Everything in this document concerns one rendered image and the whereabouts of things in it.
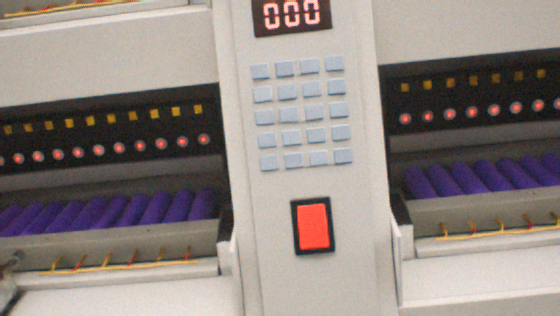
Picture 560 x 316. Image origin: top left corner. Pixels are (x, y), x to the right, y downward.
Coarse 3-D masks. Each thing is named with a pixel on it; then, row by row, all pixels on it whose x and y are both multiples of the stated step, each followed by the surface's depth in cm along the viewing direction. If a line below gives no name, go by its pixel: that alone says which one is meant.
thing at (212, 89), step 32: (416, 64) 50; (448, 64) 49; (480, 64) 49; (512, 64) 49; (96, 96) 51; (128, 96) 51; (160, 96) 51; (192, 96) 51; (384, 96) 50; (384, 128) 50; (224, 160) 51; (0, 192) 52
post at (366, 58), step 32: (224, 0) 30; (352, 0) 30; (224, 32) 30; (224, 64) 30; (224, 96) 31; (224, 128) 31; (384, 160) 30; (384, 192) 31; (384, 224) 31; (256, 256) 31; (384, 256) 31; (256, 288) 31; (384, 288) 31
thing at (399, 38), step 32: (384, 0) 30; (416, 0) 30; (448, 0) 30; (480, 0) 30; (512, 0) 30; (544, 0) 30; (384, 32) 31; (416, 32) 31; (448, 32) 31; (480, 32) 31; (512, 32) 31; (544, 32) 31; (384, 64) 31
